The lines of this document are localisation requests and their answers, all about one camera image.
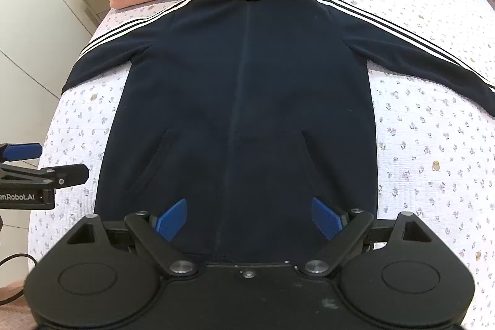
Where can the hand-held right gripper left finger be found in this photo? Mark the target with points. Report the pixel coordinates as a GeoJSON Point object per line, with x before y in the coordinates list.
{"type": "Point", "coordinates": [173, 218]}

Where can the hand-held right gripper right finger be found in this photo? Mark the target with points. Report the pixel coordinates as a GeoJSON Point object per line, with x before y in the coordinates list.
{"type": "Point", "coordinates": [325, 217]}

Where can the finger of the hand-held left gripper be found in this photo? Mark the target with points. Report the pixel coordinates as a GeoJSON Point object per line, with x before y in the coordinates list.
{"type": "Point", "coordinates": [21, 151]}
{"type": "Point", "coordinates": [58, 175]}

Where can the navy striped-sleeve hoodie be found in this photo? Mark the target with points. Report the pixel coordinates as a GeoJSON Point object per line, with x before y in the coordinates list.
{"type": "Point", "coordinates": [247, 102]}

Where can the floral white bed quilt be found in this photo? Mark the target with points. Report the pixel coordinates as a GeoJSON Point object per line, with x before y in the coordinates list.
{"type": "Point", "coordinates": [425, 140]}

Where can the white wardrobe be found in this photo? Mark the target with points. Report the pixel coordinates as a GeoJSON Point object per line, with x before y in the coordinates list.
{"type": "Point", "coordinates": [34, 13]}

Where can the beige nightstand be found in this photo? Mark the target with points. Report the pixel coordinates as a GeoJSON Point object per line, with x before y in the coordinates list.
{"type": "Point", "coordinates": [92, 7]}

